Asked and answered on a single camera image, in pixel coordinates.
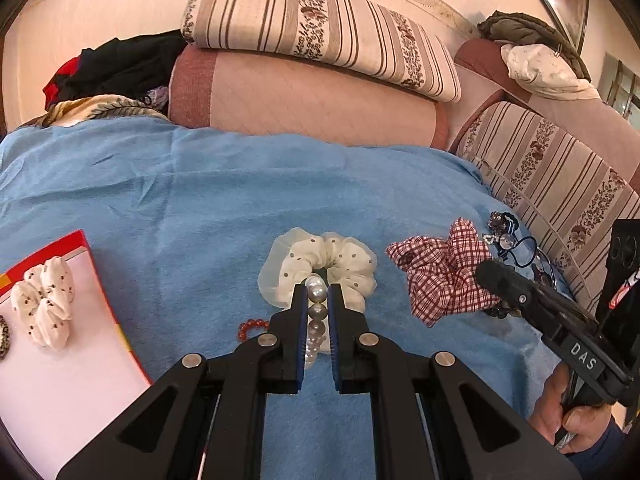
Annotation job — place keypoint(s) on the red white plaid scrunchie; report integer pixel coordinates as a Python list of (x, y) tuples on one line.
[(440, 272)]

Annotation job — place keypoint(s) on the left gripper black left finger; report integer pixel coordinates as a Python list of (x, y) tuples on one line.
[(204, 418)]

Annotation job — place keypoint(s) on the red cardboard tray box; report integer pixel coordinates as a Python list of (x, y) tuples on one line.
[(53, 402)]

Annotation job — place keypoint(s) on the pink sofa back cushion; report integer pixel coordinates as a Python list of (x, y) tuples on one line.
[(485, 82)]

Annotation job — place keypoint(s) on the grey and white clothes heap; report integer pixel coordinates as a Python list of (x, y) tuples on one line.
[(539, 58)]

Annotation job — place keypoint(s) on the white cherry print scrunchie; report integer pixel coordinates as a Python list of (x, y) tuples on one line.
[(43, 302)]

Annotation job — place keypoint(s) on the light blue blanket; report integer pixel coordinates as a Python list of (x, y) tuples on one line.
[(181, 220)]

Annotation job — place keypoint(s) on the striped floral pillow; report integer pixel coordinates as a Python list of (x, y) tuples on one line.
[(357, 35)]

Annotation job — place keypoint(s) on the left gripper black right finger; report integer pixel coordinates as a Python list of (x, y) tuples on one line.
[(432, 417)]

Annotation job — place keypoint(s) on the person's right hand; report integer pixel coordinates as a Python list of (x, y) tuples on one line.
[(587, 423)]

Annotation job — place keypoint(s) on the striped floral side cushion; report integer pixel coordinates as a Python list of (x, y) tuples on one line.
[(565, 193)]

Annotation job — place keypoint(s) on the pink quilted bolster cushion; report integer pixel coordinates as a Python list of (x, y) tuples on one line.
[(259, 94)]

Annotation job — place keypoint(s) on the cream organza dotted scrunchie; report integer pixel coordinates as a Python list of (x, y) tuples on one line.
[(318, 261)]

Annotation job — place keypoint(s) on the navy bow hair clip pile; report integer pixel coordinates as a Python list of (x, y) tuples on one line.
[(523, 252)]

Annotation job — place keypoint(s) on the black and red clothes pile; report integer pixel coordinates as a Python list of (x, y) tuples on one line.
[(131, 67)]

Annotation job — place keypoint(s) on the floral patterned bedsheet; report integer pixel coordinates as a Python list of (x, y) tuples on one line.
[(70, 113)]

